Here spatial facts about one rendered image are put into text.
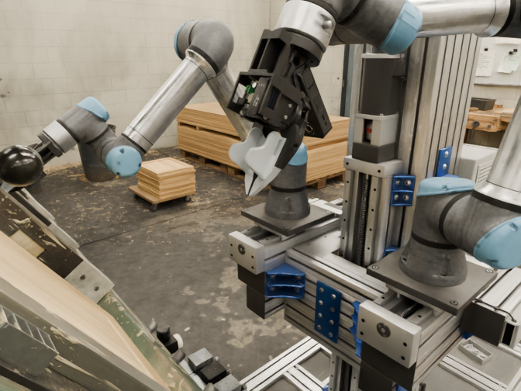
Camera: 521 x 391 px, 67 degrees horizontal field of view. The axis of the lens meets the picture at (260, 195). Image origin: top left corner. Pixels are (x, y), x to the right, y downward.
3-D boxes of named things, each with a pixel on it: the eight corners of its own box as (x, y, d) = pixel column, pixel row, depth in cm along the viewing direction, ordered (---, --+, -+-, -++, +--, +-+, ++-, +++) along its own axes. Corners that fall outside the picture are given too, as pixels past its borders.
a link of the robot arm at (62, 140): (51, 118, 99) (74, 143, 104) (36, 129, 98) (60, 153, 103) (59, 122, 94) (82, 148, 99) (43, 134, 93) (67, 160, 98)
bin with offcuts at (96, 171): (129, 177, 509) (122, 127, 487) (88, 185, 477) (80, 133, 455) (113, 169, 545) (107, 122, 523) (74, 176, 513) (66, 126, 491)
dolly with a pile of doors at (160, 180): (198, 202, 427) (195, 165, 413) (153, 214, 394) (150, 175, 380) (170, 188, 470) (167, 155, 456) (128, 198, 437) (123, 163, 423)
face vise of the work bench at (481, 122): (496, 150, 434) (504, 115, 420) (487, 153, 417) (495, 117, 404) (460, 144, 462) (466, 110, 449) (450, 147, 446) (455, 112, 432)
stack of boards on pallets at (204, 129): (349, 180, 499) (353, 118, 472) (291, 198, 434) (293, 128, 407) (232, 147, 672) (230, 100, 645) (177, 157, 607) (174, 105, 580)
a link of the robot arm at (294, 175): (284, 191, 119) (284, 147, 114) (260, 179, 129) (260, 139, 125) (314, 184, 125) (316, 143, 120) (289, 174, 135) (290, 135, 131)
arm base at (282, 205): (287, 199, 140) (288, 173, 137) (319, 211, 129) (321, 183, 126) (255, 209, 131) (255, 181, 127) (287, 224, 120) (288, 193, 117)
